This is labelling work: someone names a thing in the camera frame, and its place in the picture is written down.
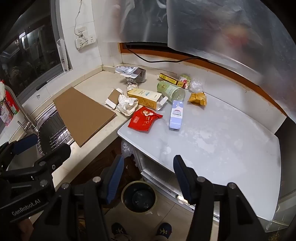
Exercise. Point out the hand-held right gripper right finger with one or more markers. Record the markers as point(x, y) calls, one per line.
point(182, 178)

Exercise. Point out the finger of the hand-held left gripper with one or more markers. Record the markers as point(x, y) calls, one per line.
point(55, 154)
point(23, 144)

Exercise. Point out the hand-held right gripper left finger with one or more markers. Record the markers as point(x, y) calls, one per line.
point(115, 178)

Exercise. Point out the round trash bin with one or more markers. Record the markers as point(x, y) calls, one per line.
point(138, 197)

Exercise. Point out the lavender box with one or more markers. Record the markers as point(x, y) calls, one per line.
point(175, 118)

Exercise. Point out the yellow snack packet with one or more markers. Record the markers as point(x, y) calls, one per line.
point(197, 98)

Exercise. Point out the green white tomato packet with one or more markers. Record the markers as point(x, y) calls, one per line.
point(185, 80)

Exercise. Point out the stainless steel sink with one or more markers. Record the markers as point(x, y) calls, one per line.
point(53, 129)

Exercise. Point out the clear plastic wrap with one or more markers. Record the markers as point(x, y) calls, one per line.
point(127, 150)

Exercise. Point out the metal faucet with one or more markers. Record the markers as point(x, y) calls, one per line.
point(23, 111)

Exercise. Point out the red label bottle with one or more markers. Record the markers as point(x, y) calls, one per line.
point(9, 104)

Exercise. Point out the brown cardboard sheet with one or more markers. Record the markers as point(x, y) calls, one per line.
point(81, 115)

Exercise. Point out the dark blue shoe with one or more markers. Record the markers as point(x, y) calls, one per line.
point(164, 230)
point(119, 230)

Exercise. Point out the red snack packet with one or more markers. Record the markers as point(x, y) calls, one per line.
point(143, 119)

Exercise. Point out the crumpled white paper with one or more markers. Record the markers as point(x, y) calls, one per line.
point(126, 105)

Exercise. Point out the small brown white box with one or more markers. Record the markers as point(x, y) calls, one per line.
point(113, 97)

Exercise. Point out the dark window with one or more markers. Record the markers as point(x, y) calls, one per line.
point(27, 58)

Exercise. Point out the cream yellow carton box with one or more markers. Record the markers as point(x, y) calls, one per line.
point(143, 96)

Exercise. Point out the green jar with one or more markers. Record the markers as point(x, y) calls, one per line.
point(168, 89)

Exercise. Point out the clear plastic bag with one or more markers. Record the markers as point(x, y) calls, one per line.
point(196, 85)

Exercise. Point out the white booklet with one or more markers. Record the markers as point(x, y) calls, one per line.
point(63, 55)

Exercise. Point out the crumpled silver foil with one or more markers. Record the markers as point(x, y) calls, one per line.
point(131, 81)

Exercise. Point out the yellow slim box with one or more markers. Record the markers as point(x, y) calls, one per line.
point(168, 78)

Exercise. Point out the torn silver box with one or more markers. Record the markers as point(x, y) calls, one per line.
point(138, 74)

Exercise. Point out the orange wooden trim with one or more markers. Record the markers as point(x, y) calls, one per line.
point(231, 69)

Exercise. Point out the translucent plastic sheet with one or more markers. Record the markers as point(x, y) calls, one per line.
point(208, 27)

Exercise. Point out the white wall socket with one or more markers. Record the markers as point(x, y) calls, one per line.
point(84, 41)

